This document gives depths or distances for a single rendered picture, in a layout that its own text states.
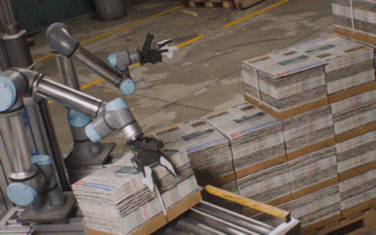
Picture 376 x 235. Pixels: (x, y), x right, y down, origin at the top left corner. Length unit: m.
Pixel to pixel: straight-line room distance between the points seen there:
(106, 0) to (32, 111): 7.20
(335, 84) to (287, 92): 0.27
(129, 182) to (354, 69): 1.47
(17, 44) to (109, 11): 7.26
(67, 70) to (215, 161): 0.86
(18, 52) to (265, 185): 1.37
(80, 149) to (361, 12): 1.59
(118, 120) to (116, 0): 7.73
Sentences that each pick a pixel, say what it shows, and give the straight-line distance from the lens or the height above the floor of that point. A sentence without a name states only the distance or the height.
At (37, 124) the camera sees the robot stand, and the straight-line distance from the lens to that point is 2.83.
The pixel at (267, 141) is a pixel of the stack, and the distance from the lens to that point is 3.09.
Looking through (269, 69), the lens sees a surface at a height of 1.07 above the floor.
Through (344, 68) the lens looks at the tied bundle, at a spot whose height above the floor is 0.99.
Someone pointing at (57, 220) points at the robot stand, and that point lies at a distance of 2.66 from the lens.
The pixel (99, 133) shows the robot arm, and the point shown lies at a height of 1.21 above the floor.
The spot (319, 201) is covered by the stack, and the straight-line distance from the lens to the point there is 3.40.
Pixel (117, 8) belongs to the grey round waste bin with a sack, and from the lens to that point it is 9.97.
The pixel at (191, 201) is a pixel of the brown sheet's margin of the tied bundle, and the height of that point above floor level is 0.86.
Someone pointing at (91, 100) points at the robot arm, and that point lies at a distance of 2.44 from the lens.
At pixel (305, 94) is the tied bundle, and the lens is 3.12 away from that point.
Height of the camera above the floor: 2.07
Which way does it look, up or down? 21 degrees down
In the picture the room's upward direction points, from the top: 10 degrees counter-clockwise
